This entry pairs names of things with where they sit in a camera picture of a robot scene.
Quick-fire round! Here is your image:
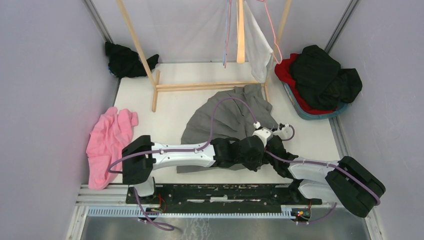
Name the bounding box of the pink wire hanger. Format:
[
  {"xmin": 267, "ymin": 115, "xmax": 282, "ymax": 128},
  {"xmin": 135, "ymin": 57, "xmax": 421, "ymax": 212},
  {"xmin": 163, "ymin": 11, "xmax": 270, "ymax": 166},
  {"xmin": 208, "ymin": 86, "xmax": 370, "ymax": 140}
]
[{"xmin": 259, "ymin": 0, "xmax": 285, "ymax": 64}]

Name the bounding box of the white cable duct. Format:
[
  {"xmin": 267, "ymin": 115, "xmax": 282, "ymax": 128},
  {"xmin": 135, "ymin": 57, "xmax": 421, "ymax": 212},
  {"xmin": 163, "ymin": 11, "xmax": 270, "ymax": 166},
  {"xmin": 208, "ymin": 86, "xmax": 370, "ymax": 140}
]
[{"xmin": 87, "ymin": 206, "xmax": 297, "ymax": 220}]

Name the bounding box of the red garment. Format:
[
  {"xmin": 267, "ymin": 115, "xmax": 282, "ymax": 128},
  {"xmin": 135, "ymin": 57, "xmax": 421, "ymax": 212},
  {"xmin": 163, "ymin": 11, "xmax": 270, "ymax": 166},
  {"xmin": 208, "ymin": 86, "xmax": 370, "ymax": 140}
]
[{"xmin": 274, "ymin": 53, "xmax": 335, "ymax": 116}]

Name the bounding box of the pink garment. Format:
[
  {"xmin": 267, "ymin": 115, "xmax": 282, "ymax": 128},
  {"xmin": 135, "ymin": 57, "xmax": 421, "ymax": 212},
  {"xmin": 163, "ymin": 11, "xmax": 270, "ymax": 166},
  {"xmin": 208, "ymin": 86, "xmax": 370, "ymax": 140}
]
[{"xmin": 86, "ymin": 106, "xmax": 139, "ymax": 191}]

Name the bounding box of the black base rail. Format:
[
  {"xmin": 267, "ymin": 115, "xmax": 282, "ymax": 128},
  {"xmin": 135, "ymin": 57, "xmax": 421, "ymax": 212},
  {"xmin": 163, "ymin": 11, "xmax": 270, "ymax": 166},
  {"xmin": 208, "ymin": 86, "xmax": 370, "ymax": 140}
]
[{"xmin": 140, "ymin": 183, "xmax": 323, "ymax": 214}]

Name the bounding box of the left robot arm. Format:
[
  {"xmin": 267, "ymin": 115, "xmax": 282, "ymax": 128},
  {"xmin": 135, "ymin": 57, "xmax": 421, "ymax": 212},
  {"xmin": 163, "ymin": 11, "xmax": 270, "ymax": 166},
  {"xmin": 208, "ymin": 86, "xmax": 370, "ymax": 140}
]
[{"xmin": 121, "ymin": 135, "xmax": 267, "ymax": 204}]

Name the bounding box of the grey garment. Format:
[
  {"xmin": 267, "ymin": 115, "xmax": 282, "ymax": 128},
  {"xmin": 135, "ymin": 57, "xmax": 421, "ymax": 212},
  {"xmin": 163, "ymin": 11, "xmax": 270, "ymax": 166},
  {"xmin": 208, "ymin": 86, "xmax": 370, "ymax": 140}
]
[{"xmin": 176, "ymin": 83, "xmax": 280, "ymax": 174}]

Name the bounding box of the white skirt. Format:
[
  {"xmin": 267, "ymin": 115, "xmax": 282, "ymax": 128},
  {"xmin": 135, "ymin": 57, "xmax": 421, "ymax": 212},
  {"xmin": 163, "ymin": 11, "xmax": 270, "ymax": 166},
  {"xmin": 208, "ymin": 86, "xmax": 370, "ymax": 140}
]
[{"xmin": 243, "ymin": 1, "xmax": 274, "ymax": 83}]

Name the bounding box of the wooden clothes rack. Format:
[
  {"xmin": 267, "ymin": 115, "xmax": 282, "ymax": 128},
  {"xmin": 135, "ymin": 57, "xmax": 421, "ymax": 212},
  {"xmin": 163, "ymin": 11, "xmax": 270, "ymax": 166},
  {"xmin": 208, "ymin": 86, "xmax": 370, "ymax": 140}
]
[{"xmin": 116, "ymin": 0, "xmax": 292, "ymax": 112}]

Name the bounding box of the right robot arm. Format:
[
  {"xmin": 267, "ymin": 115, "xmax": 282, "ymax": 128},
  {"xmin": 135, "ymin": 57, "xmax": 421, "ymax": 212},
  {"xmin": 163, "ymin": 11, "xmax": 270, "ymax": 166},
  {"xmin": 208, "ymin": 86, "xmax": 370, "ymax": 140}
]
[{"xmin": 263, "ymin": 136, "xmax": 386, "ymax": 218}]

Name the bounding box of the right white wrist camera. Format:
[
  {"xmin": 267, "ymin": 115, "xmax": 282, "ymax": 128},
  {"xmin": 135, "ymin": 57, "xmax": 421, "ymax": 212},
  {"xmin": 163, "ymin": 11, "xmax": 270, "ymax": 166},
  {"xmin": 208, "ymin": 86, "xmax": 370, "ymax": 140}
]
[{"xmin": 273, "ymin": 123, "xmax": 295, "ymax": 141}]

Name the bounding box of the wooden hanger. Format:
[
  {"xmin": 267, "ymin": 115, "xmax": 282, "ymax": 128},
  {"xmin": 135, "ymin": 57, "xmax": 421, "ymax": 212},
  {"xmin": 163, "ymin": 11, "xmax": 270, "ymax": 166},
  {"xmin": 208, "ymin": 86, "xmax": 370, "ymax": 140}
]
[{"xmin": 236, "ymin": 0, "xmax": 245, "ymax": 64}]

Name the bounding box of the teal laundry basket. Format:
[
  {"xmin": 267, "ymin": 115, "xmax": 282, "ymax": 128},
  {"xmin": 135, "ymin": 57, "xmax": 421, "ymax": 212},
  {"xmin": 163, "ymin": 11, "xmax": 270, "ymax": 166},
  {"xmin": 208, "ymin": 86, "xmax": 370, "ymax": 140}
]
[{"xmin": 281, "ymin": 82, "xmax": 348, "ymax": 121}]

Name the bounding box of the black garment corner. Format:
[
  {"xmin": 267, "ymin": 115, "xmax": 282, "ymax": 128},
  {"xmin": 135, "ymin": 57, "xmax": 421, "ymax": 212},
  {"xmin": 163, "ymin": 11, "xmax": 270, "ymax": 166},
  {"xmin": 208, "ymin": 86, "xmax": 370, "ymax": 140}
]
[
  {"xmin": 104, "ymin": 41, "xmax": 147, "ymax": 79},
  {"xmin": 289, "ymin": 45, "xmax": 363, "ymax": 111}
]

